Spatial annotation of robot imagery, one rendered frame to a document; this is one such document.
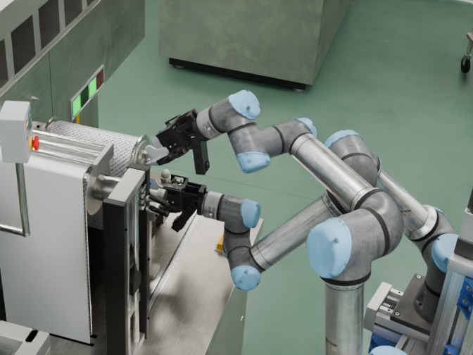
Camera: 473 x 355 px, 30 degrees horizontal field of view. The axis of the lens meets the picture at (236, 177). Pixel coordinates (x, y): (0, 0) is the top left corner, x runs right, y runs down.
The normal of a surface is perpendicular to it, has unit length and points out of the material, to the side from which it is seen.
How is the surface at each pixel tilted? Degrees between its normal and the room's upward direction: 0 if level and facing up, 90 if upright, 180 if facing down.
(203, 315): 0
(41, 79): 90
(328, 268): 83
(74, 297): 90
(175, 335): 0
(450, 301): 90
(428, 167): 0
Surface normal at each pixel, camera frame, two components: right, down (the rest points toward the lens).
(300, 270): 0.06, -0.81
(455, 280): -0.48, 0.48
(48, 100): 0.96, 0.21
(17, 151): 0.02, 0.58
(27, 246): -0.28, 0.54
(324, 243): -0.84, 0.15
